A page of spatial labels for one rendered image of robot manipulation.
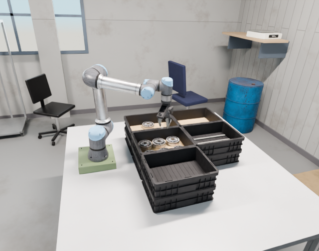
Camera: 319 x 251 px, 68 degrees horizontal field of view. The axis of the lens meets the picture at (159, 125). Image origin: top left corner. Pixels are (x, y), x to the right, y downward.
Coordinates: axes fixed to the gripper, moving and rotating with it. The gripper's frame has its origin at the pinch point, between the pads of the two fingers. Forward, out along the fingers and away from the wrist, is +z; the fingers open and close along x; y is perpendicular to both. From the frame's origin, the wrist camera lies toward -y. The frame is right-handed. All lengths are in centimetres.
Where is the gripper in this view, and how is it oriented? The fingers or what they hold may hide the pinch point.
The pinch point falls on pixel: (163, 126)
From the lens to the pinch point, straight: 169.2
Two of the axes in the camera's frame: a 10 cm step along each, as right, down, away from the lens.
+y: 4.6, -4.3, 7.8
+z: -0.4, 8.7, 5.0
